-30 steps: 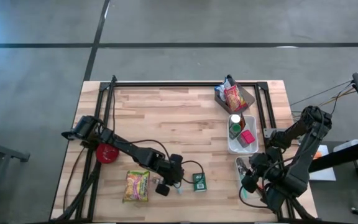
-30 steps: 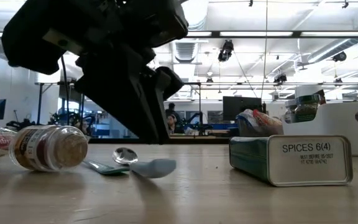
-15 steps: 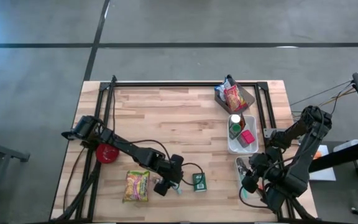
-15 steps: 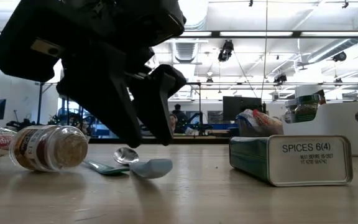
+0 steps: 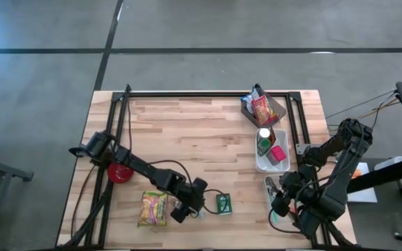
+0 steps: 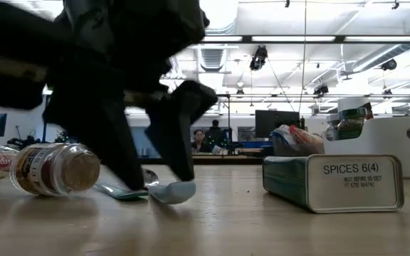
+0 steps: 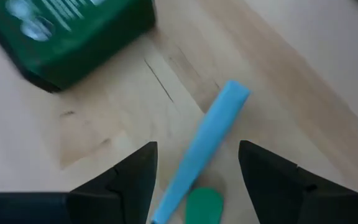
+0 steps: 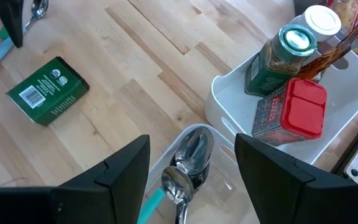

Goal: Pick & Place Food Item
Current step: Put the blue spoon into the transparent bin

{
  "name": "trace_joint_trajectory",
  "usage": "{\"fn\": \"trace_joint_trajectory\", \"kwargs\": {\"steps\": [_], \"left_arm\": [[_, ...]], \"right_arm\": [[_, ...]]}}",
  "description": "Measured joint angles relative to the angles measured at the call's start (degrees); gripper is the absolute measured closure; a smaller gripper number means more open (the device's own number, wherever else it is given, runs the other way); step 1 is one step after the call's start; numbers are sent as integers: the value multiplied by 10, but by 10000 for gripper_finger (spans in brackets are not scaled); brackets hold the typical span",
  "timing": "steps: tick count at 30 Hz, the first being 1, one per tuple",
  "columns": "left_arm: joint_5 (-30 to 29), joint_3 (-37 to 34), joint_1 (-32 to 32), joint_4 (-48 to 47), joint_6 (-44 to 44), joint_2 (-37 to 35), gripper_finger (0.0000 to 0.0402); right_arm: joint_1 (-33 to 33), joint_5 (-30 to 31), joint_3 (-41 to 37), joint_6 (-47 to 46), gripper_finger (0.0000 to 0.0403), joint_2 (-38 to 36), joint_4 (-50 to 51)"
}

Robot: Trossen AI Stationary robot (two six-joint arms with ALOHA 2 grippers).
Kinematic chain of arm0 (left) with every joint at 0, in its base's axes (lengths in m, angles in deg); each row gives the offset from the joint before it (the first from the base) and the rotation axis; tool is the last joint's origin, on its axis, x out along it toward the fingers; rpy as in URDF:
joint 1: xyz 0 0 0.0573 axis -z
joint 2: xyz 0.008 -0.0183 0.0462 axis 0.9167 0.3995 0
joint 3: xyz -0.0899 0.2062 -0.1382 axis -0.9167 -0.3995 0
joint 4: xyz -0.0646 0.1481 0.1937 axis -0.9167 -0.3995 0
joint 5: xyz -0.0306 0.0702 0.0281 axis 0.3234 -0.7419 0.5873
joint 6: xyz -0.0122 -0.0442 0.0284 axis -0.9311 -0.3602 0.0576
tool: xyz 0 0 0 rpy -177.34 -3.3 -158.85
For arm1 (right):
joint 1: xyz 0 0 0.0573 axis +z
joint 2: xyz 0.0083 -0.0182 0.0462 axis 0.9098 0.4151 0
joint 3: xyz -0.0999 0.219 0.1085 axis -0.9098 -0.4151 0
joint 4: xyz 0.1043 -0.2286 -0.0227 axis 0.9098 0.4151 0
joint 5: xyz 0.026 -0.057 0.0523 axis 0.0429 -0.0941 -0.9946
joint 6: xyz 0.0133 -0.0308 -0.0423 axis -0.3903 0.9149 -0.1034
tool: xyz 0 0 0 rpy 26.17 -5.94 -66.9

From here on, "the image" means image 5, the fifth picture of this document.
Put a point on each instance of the right arm's black gripper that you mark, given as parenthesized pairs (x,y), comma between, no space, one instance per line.
(293,183)

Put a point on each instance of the dark grey translucent bin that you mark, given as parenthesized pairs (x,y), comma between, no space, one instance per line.
(280,109)

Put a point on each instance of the white plastic bin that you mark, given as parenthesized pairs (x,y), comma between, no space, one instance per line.
(262,164)

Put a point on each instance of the white paper sheet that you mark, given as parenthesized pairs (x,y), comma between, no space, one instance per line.
(361,195)

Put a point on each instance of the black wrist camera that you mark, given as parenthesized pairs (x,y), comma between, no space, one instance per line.
(180,214)
(280,205)

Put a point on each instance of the clear storage container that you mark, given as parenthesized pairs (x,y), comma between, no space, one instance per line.
(391,162)

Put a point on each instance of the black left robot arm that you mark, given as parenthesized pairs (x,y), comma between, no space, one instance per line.
(145,171)

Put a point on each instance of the green spice tin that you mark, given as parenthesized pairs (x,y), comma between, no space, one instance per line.
(224,204)

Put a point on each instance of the left arm's black gripper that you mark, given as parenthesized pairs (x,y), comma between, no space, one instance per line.
(194,191)

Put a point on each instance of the yellow ramen noodle packet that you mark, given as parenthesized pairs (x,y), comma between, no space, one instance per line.
(153,208)

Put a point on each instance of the orange object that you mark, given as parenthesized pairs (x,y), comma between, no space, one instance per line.
(359,173)

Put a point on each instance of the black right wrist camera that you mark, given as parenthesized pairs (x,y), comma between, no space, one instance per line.
(280,205)

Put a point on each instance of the small clear spice jar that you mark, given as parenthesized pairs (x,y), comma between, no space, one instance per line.
(176,203)

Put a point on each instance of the red bowl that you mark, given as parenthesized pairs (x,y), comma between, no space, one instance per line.
(119,174)

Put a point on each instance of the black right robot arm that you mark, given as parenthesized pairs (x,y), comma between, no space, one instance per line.
(340,188)

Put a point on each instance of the black slanted beam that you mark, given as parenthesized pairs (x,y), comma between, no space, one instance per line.
(379,178)

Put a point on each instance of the blue and white snack packet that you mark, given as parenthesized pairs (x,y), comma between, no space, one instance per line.
(250,99)

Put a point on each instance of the clear plastic bin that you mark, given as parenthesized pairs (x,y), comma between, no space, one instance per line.
(266,181)

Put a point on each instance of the red ramen noodle packet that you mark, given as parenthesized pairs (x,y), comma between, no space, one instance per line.
(264,109)

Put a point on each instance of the spice jar with white lid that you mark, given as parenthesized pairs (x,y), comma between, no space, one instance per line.
(264,133)

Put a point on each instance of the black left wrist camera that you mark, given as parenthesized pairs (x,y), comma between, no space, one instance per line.
(180,214)

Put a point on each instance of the spice jar with green lid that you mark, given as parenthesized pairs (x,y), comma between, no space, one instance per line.
(264,144)

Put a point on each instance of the red smoked paprika tin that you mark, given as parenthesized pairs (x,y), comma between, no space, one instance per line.
(277,153)

